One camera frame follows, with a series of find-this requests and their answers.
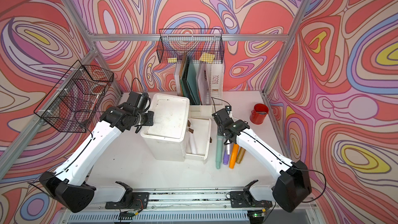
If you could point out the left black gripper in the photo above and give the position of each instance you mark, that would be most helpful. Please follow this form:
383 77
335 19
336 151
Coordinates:
151 118

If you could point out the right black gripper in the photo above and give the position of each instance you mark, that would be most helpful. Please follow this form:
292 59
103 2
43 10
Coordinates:
219 130

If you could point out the mint green toy microphone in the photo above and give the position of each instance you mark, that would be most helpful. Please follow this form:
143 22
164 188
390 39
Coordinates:
219 150

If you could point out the orange toy microphone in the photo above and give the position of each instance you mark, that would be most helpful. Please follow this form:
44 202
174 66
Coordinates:
233 156

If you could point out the olive toy microphone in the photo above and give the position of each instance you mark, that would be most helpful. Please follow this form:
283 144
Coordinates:
240 155

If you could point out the white plastic drawer cabinet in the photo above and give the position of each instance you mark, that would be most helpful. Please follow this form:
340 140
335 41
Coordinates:
166 137

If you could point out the purple toy microphone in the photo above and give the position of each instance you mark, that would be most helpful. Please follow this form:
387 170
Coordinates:
226 159

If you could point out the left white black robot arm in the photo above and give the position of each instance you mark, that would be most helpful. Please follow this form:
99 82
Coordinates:
67 184

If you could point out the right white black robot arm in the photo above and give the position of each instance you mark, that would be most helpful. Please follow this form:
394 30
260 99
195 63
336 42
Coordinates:
291 184

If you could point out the red metal cup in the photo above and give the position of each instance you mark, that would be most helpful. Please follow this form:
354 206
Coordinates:
258 114

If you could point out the white file organizer rack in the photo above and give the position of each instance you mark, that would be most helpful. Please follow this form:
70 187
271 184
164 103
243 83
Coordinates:
209 80

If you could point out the small yellow sticky note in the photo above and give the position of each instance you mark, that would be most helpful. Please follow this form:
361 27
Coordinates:
172 60

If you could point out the green folder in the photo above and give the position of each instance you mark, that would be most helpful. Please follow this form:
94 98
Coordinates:
191 81

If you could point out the yellow sticky note pad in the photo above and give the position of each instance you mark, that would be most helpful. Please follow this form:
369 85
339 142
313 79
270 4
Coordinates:
207 57

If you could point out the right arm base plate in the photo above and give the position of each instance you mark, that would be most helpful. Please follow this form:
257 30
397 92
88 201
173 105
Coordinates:
241 199

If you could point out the black wire basket left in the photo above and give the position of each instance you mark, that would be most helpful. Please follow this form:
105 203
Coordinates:
71 107

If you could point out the black wire basket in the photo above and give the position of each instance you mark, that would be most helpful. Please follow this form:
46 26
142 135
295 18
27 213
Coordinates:
190 43
71 107

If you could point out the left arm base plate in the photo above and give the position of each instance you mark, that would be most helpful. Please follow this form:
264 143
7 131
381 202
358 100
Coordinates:
131 200

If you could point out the black wire basket back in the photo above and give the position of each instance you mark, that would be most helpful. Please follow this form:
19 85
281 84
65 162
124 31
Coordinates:
190 43

